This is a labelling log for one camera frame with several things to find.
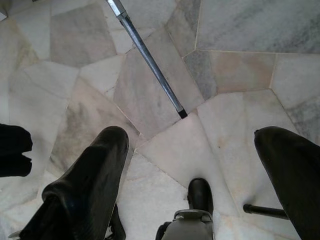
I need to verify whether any black metal tube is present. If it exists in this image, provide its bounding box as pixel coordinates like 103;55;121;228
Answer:
243;203;289;221

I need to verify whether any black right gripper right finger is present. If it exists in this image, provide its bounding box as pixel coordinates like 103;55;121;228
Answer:
254;125;320;240

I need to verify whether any silver rack base bar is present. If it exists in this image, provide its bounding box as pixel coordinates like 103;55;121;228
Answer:
106;0;188;120

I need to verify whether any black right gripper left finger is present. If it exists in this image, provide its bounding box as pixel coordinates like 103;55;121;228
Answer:
19;125;133;240

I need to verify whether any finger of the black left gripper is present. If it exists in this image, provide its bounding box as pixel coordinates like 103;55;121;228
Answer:
0;123;34;155
0;153;33;179

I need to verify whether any grey robot right leg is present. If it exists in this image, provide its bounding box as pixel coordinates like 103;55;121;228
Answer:
156;177;216;240

